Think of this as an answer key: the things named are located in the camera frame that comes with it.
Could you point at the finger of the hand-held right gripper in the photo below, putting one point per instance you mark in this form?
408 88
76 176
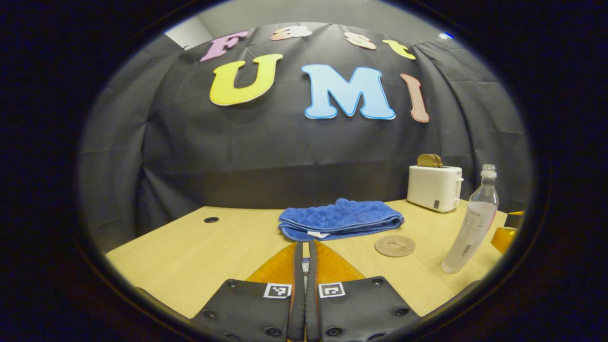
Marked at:
503 240
515 221

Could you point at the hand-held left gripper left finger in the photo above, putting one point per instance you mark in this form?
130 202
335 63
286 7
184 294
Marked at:
298 294

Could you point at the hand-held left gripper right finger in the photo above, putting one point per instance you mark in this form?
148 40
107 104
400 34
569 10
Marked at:
311 294

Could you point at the clear plastic water bottle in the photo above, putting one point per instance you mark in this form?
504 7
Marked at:
470 232

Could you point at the round wooden coaster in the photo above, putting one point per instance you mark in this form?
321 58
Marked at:
394 246

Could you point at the blue folded towel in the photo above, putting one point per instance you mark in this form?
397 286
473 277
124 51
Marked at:
342 216

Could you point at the white toaster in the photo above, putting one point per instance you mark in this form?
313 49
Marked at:
432 187

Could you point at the brown bread slice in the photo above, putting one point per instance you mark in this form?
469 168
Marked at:
429 160

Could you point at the black backdrop cloth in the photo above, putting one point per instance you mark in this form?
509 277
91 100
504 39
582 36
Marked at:
261 156

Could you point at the small ceiling light panel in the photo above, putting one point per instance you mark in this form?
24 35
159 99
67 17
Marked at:
446 35

